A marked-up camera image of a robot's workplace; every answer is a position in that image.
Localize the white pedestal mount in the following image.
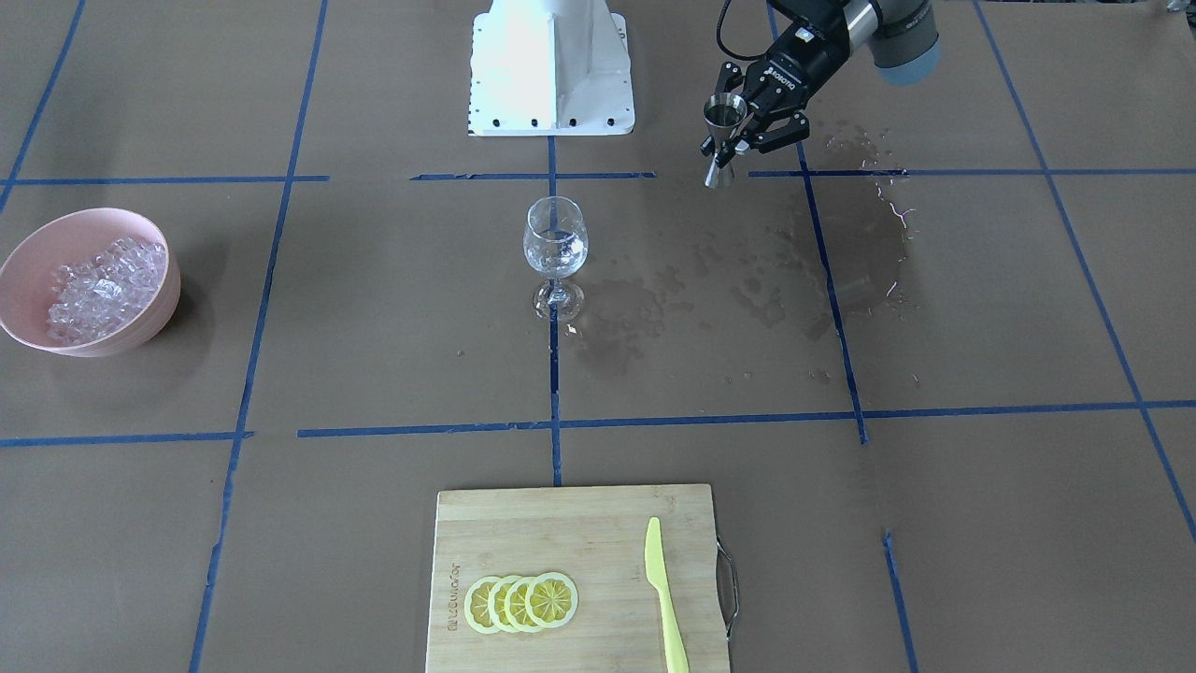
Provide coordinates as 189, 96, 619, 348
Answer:
466, 1, 636, 137

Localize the pink bowl of ice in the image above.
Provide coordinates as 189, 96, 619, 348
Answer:
1, 208, 182, 357

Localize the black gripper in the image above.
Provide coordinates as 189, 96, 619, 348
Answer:
701, 1, 854, 158

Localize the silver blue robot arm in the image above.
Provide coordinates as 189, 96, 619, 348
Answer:
701, 1, 941, 169

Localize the yellow plastic knife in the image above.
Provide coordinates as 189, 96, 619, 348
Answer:
642, 516, 691, 672

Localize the clear wine glass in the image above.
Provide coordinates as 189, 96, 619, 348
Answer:
521, 195, 588, 322

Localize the lemon slice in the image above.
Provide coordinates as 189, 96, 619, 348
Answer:
464, 576, 500, 635
524, 571, 579, 629
487, 575, 520, 632
504, 579, 541, 632

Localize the steel cocktail jigger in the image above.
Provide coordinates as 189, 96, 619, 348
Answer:
702, 93, 748, 189

